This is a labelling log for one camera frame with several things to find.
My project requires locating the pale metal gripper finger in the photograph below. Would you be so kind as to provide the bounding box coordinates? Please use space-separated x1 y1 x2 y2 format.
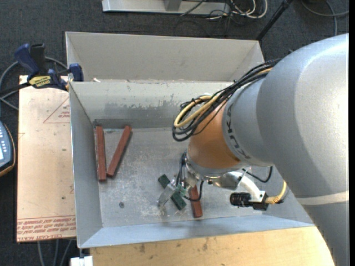
157 185 178 207

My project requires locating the dark green flat block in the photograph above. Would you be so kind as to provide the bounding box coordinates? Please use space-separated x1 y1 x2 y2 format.
157 173 187 211

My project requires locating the red-brown flat block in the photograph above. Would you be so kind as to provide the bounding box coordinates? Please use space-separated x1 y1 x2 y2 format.
94 125 108 182
189 184 204 219
106 125 133 178

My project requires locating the grey metal bin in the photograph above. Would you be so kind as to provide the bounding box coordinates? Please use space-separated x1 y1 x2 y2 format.
65 31 316 249

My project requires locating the brown cardboard board, red print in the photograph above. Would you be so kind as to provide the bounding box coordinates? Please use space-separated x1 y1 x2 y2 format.
16 75 77 243

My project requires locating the black cylinder on white bracket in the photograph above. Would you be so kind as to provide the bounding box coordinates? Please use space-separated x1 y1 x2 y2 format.
221 170 270 212

